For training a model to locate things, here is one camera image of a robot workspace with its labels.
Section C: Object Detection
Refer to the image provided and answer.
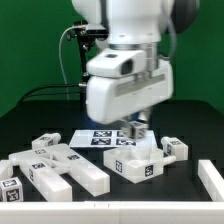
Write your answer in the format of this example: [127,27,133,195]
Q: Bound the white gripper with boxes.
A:
[86,60,173,132]

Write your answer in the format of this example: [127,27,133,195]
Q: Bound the white chair seat part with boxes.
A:
[103,145,176,183]

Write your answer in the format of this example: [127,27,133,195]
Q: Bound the white tagged cube nut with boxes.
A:
[123,121,148,140]

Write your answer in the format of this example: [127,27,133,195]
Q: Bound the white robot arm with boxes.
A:
[72,0,200,135]

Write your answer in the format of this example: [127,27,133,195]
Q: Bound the white marker sheet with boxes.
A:
[69,130,157,148]

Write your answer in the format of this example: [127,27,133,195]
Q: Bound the white tagged cube left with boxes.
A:
[0,177,23,202]

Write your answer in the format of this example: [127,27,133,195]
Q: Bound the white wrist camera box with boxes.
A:
[87,48,146,78]

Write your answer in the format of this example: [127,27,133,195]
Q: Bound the black camera on stand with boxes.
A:
[85,24,108,38]

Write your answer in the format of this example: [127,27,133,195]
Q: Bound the black camera stand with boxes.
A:
[66,20,109,101]

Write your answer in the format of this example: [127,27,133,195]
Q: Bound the black cables on table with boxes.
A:
[20,83,88,103]

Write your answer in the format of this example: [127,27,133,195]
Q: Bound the white right corner bracket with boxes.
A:
[198,160,224,202]

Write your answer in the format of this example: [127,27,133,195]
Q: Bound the white chair back frame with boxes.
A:
[9,144,110,202]

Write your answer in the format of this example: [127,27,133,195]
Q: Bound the grey camera cable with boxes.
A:
[58,25,81,101]

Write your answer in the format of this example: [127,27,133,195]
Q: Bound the white front rail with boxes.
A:
[0,202,224,224]

